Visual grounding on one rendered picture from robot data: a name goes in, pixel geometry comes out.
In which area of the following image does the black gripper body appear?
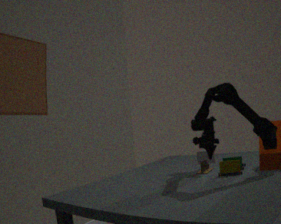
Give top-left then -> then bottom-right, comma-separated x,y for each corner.
199,130 -> 220,148

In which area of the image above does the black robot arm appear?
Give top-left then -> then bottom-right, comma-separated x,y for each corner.
191,83 -> 277,150

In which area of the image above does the yellow board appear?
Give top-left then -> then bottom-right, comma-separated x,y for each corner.
219,160 -> 241,176

